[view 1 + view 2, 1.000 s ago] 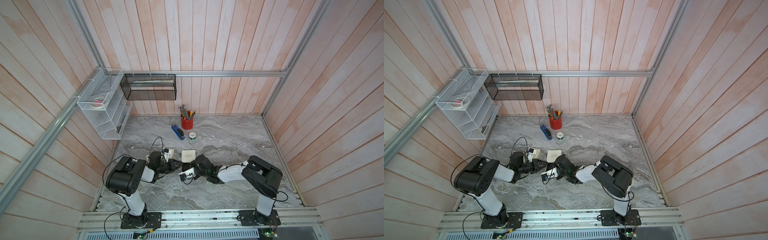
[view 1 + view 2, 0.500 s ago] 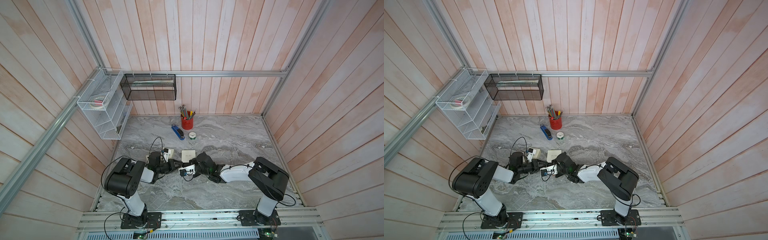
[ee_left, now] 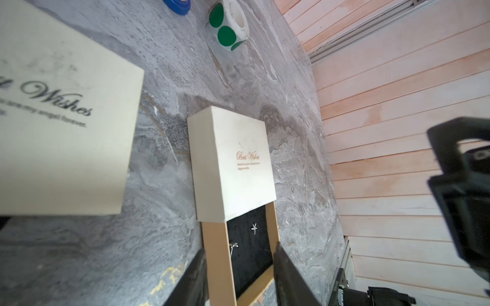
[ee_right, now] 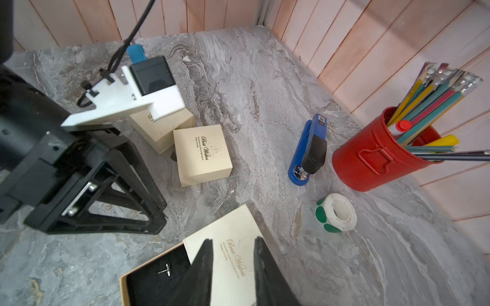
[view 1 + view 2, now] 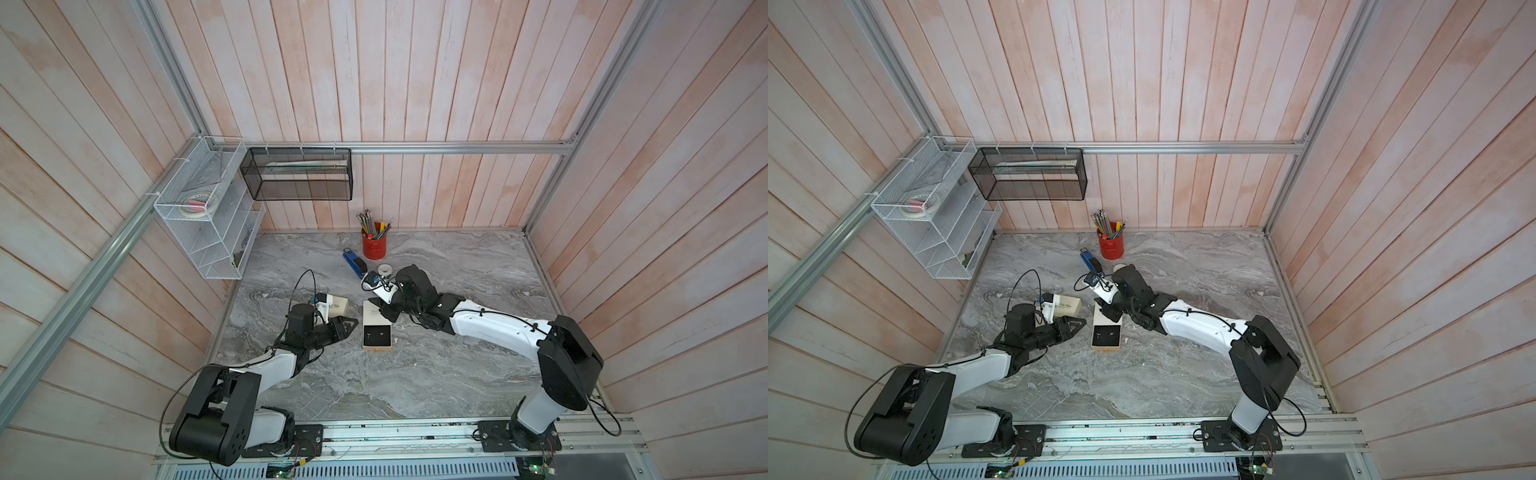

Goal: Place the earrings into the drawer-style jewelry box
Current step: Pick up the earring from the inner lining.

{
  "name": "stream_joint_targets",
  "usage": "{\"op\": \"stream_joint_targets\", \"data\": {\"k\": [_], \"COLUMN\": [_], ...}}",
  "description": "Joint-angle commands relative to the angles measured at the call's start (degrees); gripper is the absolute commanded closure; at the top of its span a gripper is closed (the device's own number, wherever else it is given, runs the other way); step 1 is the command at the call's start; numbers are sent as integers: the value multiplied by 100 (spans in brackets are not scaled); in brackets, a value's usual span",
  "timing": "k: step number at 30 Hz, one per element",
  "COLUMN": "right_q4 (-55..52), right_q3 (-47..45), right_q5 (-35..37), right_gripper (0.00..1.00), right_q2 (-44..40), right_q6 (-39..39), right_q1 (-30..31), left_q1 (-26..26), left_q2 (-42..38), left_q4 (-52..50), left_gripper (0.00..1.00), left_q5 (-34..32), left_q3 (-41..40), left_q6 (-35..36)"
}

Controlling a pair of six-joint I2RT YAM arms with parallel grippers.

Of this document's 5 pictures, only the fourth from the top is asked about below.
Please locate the large cream jewelry box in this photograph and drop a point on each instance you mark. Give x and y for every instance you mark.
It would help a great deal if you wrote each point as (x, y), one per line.
(233, 238)

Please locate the silver star earring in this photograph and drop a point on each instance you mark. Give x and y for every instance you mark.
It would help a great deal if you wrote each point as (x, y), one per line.
(166, 270)

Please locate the pens in cup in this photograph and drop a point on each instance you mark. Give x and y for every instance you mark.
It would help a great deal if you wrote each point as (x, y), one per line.
(436, 90)

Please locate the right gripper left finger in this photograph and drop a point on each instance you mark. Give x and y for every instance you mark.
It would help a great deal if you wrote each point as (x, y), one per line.
(196, 285)

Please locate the small cream jewelry box front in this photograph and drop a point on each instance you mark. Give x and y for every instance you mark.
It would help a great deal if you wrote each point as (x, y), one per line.
(159, 134)

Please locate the red pen holder cup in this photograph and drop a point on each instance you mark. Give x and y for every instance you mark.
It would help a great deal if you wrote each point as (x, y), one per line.
(372, 157)

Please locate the green sticker roll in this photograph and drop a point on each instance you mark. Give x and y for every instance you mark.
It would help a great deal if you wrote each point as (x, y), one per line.
(336, 213)

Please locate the blue stapler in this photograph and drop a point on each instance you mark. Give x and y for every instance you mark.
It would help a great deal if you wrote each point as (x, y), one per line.
(311, 151)

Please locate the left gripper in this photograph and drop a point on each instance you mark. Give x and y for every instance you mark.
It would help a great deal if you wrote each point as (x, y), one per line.
(62, 174)

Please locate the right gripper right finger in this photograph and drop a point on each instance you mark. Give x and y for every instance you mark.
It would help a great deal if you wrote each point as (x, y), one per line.
(271, 288)

